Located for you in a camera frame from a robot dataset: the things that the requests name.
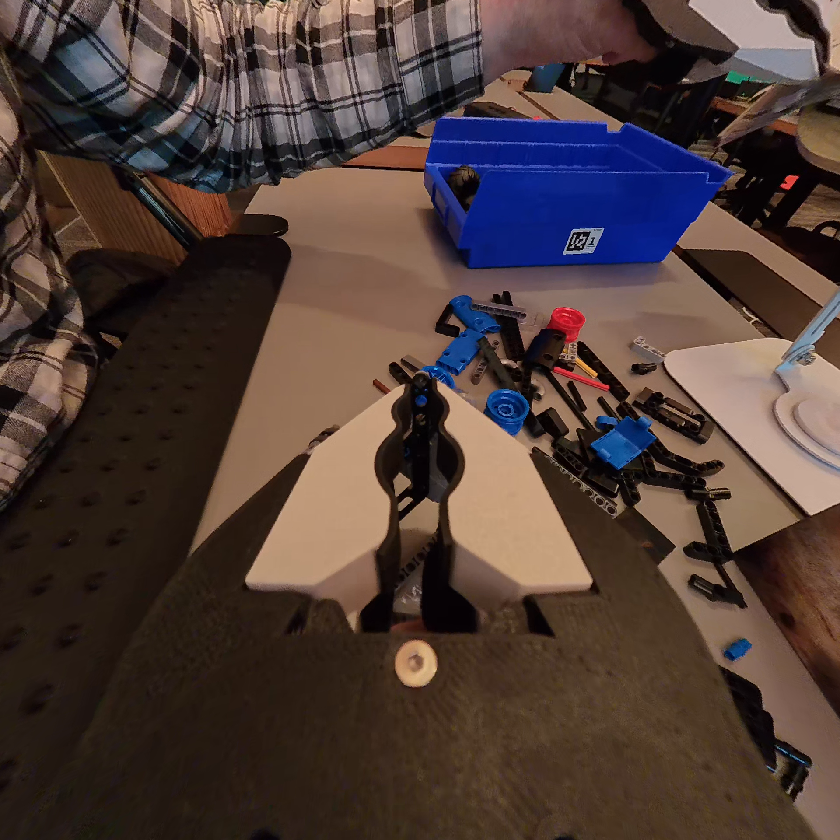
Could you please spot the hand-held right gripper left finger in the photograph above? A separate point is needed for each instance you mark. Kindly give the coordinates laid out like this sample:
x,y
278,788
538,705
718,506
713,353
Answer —
x,y
315,525

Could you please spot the small black toy pin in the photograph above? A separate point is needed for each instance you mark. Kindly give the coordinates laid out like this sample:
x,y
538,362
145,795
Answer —
x,y
644,367

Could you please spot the blue toy wheel rim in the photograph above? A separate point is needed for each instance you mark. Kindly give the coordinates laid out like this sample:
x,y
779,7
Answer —
x,y
438,377
505,410

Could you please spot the person's left hand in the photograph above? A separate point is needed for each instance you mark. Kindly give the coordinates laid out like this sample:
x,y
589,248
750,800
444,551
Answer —
x,y
558,33

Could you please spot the white book stand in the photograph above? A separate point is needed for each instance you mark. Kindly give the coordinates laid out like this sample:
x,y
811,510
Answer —
x,y
722,394

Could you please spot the blue toy panel piece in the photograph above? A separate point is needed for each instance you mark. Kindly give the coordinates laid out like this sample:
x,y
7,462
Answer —
x,y
620,443

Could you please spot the red toy wheel rim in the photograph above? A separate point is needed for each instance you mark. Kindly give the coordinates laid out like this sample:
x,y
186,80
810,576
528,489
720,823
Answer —
x,y
568,321

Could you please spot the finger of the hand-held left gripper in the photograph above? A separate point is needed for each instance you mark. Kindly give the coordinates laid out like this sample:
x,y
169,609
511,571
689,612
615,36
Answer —
x,y
748,26
830,16

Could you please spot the instruction booklet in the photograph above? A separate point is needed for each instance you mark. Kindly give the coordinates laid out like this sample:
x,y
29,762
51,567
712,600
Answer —
x,y
768,111

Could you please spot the grey desk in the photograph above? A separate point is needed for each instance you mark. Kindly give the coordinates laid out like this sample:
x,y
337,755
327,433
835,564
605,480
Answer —
x,y
367,295

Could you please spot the person's plaid shirt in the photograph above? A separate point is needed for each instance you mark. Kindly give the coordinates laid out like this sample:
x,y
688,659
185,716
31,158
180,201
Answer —
x,y
33,328

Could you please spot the pile of toy brick pieces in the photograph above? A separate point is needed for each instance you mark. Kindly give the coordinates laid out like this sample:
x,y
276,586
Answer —
x,y
714,525

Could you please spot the black flat toy plate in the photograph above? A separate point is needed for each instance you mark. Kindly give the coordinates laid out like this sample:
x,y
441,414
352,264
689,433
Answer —
x,y
646,535

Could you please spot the blue waste bin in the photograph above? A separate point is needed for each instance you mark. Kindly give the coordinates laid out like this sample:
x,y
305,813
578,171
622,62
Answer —
x,y
548,77

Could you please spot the dark perforated floor mat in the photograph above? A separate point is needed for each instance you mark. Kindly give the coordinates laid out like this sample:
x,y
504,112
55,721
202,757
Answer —
x,y
131,459

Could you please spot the red toy axle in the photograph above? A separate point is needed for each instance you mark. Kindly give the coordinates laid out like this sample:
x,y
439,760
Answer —
x,y
581,379

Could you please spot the black beam with blue pins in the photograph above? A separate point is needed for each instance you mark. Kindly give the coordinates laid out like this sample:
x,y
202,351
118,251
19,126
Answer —
x,y
420,426

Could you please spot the blue plastic bin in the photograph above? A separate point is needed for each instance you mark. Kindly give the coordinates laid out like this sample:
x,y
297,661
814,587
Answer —
x,y
558,216

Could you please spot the small blue toy pin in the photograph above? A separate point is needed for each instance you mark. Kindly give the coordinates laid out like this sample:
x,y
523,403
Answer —
x,y
738,648

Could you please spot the black toy chassis frame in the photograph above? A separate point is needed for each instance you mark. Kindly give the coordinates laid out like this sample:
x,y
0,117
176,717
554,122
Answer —
x,y
673,415

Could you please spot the black toy set box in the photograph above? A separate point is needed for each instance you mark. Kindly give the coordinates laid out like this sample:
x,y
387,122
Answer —
x,y
800,590

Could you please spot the yellow toy axle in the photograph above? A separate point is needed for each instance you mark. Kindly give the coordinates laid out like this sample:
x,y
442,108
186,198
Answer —
x,y
587,369

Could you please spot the small grey toy beam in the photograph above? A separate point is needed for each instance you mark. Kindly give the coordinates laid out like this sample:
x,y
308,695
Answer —
x,y
648,350

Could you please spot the person's left forearm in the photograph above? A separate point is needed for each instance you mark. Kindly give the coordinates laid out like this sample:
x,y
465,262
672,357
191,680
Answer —
x,y
295,79

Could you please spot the blue curved toy panel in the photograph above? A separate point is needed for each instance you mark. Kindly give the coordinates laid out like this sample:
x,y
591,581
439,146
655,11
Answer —
x,y
459,351
472,313

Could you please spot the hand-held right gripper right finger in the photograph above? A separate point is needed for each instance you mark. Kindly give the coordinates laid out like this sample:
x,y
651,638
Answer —
x,y
518,525

